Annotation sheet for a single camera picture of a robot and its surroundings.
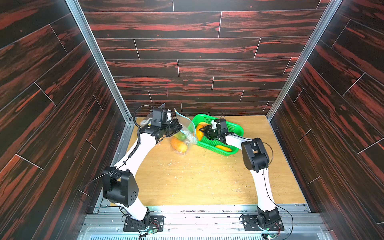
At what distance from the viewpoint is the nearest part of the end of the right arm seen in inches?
34.1

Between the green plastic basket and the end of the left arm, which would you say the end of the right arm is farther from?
the end of the left arm

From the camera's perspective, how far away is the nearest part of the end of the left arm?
0.60m

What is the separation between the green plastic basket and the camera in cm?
90

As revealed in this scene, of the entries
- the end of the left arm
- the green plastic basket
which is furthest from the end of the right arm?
the end of the left arm
